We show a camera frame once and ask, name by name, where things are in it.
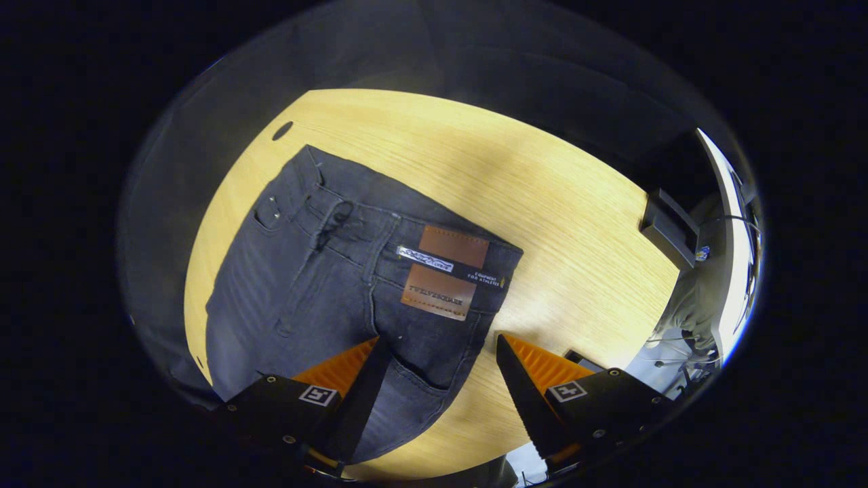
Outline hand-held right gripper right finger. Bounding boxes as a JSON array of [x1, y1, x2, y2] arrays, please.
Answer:
[[496, 333, 677, 474]]

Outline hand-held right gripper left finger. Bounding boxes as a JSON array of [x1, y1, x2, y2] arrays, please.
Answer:
[[216, 335, 393, 479]]

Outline dark denim jeans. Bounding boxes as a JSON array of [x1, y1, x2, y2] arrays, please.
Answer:
[[203, 144, 524, 465]]

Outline small black block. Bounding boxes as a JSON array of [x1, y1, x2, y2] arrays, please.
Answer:
[[564, 349, 606, 373]]

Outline grey cloth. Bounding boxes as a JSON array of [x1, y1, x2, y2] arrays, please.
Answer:
[[648, 268, 721, 370]]

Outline black box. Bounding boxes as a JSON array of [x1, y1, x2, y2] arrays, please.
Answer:
[[639, 188, 701, 270]]

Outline white table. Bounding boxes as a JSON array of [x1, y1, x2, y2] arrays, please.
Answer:
[[695, 127, 759, 363]]

